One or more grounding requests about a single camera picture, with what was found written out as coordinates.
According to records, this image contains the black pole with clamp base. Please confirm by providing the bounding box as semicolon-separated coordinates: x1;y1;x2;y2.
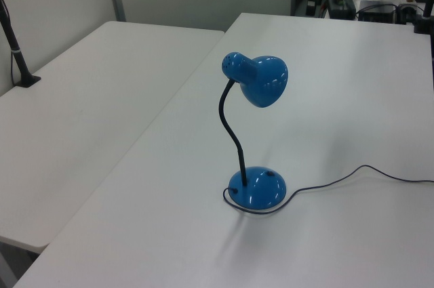
0;0;42;89

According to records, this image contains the black power supply box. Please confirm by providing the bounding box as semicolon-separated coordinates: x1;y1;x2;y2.
326;0;357;20

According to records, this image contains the white side table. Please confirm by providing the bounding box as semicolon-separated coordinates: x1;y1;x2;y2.
0;20;226;249

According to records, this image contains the black lamp power cable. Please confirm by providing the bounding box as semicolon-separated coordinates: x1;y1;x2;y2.
222;165;434;216

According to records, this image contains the blue gooseneck desk lamp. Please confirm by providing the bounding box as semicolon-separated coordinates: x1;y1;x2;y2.
222;51;290;210

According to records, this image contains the black clamp camera mount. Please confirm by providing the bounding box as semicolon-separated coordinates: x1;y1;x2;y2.
411;0;434;35

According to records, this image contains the black electronics box with cable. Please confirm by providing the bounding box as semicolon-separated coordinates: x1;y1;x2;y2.
358;0;398;23

